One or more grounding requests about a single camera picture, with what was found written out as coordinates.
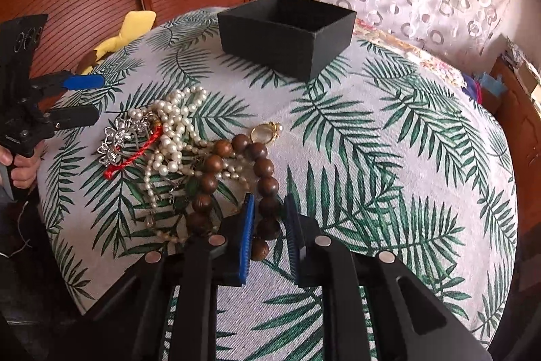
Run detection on brown wooden bead bracelet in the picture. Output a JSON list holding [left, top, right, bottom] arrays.
[[185, 134, 283, 263]]

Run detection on person's dark trousers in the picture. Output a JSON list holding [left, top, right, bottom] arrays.
[[0, 192, 91, 361]]

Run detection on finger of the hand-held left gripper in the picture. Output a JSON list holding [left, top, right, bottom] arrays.
[[42, 104, 100, 132], [29, 71, 106, 93]]

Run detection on red cord bracelet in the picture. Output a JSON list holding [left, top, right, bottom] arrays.
[[103, 124, 164, 181]]

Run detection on black cardboard box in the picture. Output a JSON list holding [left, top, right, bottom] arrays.
[[217, 0, 357, 83]]

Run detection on blue plastic bag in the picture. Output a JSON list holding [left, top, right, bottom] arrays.
[[463, 72, 508, 101]]

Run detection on gold ring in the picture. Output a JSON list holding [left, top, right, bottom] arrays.
[[250, 121, 283, 144]]

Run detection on wooden side cabinet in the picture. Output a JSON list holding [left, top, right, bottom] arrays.
[[481, 55, 541, 161]]

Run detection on person's left hand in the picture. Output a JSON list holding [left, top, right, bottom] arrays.
[[0, 142, 44, 191]]

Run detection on floral blanket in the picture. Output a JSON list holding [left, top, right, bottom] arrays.
[[354, 18, 483, 105]]

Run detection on yellow plush toy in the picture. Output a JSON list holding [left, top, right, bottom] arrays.
[[76, 9, 157, 76]]

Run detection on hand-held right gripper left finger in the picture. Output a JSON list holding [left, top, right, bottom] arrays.
[[55, 193, 257, 361]]

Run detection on white pearl necklace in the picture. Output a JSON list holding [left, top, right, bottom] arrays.
[[141, 86, 251, 215]]

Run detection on silver flower brooch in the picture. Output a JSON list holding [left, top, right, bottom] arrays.
[[97, 111, 160, 168]]

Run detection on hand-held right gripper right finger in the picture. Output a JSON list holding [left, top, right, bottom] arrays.
[[284, 194, 495, 361]]

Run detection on green leaf print cloth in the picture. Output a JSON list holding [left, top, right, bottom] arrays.
[[39, 5, 519, 361]]

